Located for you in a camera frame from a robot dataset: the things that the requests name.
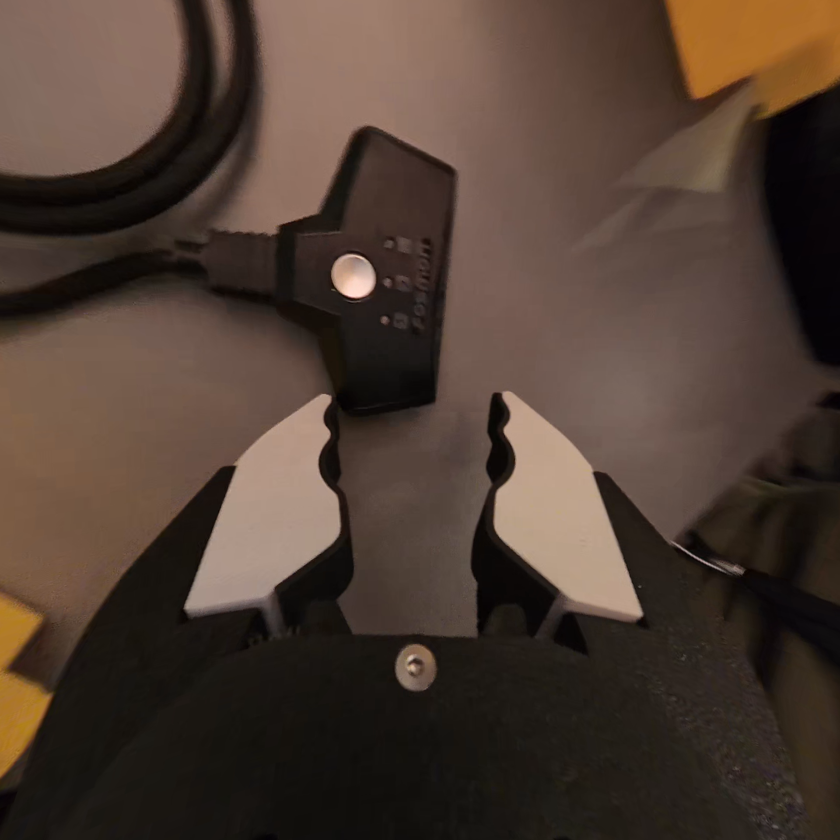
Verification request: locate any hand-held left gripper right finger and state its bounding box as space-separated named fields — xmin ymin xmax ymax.
xmin=474 ymin=391 xmax=644 ymax=635

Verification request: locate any yellow plastic bin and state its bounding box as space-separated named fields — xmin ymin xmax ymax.
xmin=663 ymin=0 xmax=840 ymax=120
xmin=0 ymin=589 xmax=48 ymax=778

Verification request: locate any braided green-plug HDMI cable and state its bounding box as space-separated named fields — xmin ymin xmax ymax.
xmin=0 ymin=0 xmax=257 ymax=234

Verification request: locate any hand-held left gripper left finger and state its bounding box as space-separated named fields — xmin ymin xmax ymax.
xmin=184 ymin=392 xmax=355 ymax=632

